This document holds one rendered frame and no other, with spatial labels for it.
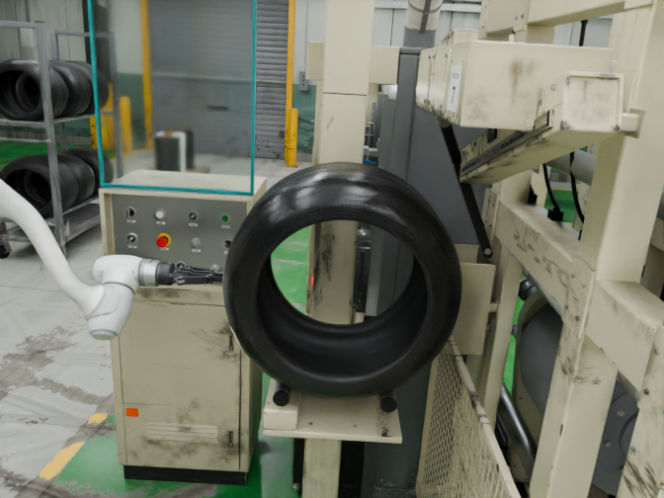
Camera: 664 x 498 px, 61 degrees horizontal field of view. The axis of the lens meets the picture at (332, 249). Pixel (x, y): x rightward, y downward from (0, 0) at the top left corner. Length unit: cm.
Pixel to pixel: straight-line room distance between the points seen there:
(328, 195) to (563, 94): 55
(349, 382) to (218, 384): 98
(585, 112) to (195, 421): 192
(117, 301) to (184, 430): 85
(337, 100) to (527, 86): 70
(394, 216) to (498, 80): 40
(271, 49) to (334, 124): 910
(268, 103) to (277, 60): 77
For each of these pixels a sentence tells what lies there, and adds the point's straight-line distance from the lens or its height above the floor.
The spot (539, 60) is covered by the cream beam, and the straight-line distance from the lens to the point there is 106.
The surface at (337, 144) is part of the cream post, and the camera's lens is 164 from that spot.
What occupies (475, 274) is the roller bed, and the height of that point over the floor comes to 117.
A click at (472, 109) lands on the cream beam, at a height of 167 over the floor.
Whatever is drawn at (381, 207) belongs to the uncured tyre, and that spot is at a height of 143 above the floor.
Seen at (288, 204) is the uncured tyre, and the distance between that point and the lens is 129.
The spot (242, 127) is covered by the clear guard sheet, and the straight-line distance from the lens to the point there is 201.
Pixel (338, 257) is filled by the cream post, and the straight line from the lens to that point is 172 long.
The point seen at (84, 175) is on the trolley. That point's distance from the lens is 557.
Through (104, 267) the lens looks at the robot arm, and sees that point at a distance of 190.
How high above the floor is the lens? 173
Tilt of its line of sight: 18 degrees down
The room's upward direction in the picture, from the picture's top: 3 degrees clockwise
